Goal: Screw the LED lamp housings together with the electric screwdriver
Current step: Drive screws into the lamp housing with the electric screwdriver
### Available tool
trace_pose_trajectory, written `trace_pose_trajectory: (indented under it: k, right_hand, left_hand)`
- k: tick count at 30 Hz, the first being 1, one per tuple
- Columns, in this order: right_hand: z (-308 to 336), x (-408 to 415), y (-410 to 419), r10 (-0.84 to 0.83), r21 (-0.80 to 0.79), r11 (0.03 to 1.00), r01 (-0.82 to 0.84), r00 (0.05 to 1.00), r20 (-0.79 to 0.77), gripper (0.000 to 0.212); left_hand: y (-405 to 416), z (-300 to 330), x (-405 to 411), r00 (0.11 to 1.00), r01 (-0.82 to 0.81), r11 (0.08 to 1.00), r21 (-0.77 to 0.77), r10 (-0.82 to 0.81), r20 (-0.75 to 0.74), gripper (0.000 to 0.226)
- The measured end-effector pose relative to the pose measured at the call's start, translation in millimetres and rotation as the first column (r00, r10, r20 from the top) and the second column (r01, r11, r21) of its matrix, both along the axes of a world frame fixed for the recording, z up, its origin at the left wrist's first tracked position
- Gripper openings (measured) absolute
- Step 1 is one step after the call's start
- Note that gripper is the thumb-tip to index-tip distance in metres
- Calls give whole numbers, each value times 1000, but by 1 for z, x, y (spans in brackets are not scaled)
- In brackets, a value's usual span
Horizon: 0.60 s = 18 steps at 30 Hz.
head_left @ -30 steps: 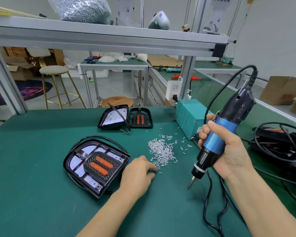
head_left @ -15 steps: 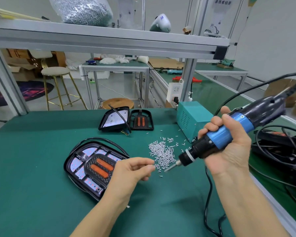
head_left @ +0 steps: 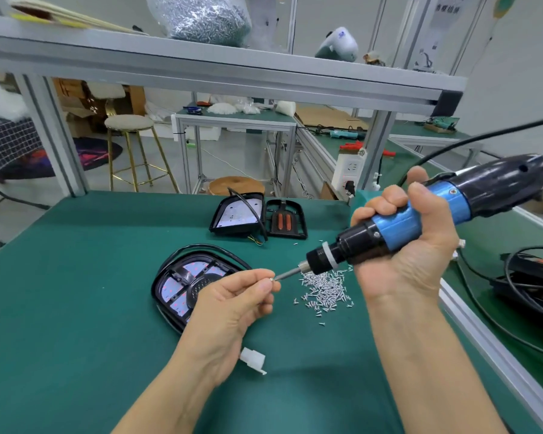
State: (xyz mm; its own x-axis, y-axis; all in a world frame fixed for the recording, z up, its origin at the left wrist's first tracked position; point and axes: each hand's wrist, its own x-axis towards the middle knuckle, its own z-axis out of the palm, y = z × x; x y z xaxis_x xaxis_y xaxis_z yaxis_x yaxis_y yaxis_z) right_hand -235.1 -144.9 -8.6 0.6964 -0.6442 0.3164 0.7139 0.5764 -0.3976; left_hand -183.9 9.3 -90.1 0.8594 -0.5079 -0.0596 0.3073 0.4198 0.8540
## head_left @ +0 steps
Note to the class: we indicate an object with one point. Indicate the person's left hand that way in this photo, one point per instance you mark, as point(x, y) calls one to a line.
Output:
point(222, 321)

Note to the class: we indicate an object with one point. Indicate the person's right hand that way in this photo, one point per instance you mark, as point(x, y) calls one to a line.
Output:
point(416, 253)

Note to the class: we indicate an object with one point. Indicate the heap of small silver screws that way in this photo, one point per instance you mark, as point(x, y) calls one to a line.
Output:
point(324, 292)

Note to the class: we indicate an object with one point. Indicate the blue black electric screwdriver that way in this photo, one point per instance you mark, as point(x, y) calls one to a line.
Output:
point(493, 187)

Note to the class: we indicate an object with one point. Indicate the stack of unassembled lamp housings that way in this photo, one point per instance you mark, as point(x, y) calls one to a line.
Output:
point(235, 215)

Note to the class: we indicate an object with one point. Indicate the teal power supply box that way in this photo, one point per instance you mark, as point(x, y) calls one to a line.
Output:
point(364, 198)

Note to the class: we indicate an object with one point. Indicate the white power strip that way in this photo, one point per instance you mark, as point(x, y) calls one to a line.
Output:
point(348, 167)

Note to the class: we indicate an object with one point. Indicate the green workbench white legs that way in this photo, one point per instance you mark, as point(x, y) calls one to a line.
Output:
point(425, 135)

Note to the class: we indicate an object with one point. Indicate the red tool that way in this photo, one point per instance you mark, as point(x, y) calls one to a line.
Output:
point(346, 147)

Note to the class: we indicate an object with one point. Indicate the round brown wooden stool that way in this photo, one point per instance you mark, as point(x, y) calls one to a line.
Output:
point(237, 185)

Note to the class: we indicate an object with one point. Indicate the teal hand tool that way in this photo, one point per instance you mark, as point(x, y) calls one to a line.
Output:
point(344, 133)

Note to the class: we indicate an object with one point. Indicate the small green workbench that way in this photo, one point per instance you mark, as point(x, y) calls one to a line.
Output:
point(235, 117)

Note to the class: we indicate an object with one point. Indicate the round beige stool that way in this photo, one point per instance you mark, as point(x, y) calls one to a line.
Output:
point(129, 122)

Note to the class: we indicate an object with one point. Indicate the colourful round rug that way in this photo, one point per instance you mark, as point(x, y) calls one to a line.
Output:
point(72, 158)

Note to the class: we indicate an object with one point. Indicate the white handheld device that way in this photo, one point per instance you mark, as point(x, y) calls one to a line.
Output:
point(338, 45)

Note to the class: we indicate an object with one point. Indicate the open brown cardboard carton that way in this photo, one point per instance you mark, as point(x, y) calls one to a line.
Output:
point(77, 111)

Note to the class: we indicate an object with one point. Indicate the black checked cloth table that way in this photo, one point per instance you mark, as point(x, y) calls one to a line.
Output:
point(9, 144)

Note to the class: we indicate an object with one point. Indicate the clear bag of screws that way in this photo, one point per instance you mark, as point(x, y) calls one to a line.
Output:
point(199, 15)

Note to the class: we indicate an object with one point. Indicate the white plastic bags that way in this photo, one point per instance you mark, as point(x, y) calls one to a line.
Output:
point(0, 99)

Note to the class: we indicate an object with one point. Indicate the beige flat folder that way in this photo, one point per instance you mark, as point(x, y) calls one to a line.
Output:
point(63, 11)

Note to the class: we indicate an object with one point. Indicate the aluminium shelf frame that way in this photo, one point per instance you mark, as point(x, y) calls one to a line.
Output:
point(208, 63)

